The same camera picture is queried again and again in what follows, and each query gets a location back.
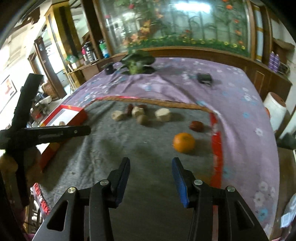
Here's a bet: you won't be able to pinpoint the hexagonal beige root piece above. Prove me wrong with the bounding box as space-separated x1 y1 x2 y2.
154 108 171 122

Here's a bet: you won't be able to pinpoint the left hand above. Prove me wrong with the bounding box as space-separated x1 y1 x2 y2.
1 147 43 202

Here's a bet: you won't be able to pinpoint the red white tray box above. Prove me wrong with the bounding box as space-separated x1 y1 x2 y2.
37 105 88 171

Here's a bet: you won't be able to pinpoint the orange on grey mat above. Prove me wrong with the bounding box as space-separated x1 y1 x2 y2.
173 133 196 154

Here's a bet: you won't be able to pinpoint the lone red jujube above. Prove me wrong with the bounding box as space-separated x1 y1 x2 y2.
189 120 205 132

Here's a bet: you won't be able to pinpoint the grey felt mat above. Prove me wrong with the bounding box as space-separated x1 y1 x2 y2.
40 100 214 240

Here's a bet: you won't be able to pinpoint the beige root chunk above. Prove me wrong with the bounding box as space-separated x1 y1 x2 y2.
111 110 126 121

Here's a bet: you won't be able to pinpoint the brown kiwi fruit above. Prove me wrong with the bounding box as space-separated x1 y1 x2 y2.
137 114 149 126

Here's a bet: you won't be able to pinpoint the dark thermos flask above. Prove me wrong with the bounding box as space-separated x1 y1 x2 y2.
84 42 97 62

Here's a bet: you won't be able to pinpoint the purple floral tablecloth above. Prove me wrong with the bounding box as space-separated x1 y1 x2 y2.
63 58 280 235

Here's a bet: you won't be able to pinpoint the black round container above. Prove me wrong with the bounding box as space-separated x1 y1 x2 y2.
102 62 116 75

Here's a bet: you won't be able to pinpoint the black car key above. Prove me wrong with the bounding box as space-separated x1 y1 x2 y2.
197 73 213 86

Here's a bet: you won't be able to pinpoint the white paper roll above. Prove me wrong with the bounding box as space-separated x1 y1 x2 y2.
263 92 287 133

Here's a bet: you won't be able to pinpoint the green plastic bottle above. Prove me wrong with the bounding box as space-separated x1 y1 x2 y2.
99 39 109 58

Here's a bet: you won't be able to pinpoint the green leafy cabbage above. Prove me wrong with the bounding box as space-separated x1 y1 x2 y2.
119 50 156 75

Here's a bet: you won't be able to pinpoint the purple bottles on shelf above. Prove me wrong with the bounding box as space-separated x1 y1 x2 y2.
268 51 280 73

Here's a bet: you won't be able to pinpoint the floral glass cabinet panel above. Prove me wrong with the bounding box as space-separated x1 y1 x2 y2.
98 0 250 57

